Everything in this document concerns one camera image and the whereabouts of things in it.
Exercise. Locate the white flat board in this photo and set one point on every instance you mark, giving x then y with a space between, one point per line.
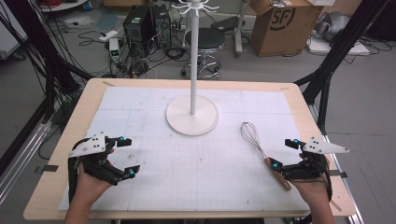
339 48

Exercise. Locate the person's right hand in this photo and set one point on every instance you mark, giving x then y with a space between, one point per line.
313 189

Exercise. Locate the white device with green display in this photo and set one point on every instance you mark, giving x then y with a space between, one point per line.
114 49

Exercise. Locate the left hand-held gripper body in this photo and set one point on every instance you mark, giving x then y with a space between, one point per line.
93 146

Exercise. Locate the black tape strip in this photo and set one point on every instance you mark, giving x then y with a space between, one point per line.
339 174
46 168

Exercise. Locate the black round stool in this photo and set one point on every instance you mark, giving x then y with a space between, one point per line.
204 39

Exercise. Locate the large black computer tower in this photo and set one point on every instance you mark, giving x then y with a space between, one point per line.
137 31

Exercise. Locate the white grid mat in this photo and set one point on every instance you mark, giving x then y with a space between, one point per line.
193 174

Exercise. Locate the aluminium rail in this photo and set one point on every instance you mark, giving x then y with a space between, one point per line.
21 158

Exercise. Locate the black metal frame stand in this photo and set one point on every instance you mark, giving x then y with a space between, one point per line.
46 62
336 53

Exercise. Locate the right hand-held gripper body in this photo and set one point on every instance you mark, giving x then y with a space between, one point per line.
311 169

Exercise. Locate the cardboard box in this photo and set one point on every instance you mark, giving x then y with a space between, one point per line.
281 34

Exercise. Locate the slim black computer tower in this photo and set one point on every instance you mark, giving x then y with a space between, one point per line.
162 26

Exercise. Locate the white hook stand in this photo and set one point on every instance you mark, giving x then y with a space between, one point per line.
193 118

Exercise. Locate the person's left hand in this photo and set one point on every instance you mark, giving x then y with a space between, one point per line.
90 186

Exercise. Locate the grey bag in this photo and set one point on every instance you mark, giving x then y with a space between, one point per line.
333 25

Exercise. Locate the grey metal post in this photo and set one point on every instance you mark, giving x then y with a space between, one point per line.
239 28

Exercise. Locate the white power strip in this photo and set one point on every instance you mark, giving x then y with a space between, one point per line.
108 35

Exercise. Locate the black flat case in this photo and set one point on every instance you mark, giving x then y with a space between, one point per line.
224 24

